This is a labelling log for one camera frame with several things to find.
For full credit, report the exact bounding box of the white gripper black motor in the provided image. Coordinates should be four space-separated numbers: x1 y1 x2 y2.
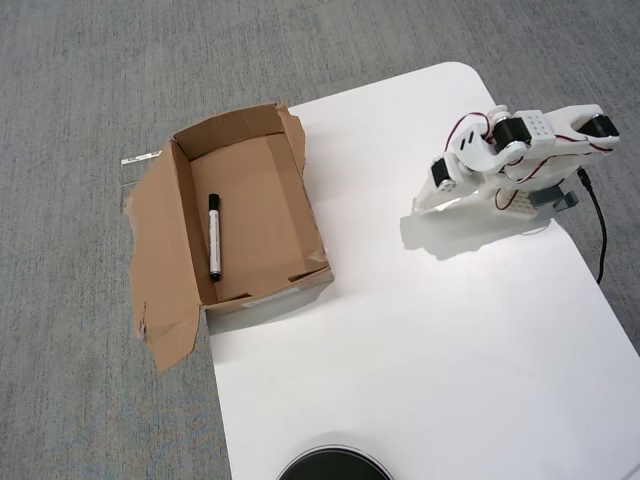
412 155 475 215

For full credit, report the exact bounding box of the white marker pen black cap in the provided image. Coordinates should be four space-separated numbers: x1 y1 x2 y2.
206 193 225 284

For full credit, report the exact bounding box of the open brown cardboard box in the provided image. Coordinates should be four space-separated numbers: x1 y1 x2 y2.
122 99 335 375

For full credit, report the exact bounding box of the grey table clamp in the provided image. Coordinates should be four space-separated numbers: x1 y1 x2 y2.
530 185 580 214

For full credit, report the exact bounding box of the black round disc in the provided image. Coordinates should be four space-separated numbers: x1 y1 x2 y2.
275 433 394 480

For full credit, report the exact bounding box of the clear tape strip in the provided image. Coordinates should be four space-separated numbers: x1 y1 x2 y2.
120 149 165 189

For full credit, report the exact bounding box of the black power cable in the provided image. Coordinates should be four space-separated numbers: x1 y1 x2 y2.
577 168 609 286

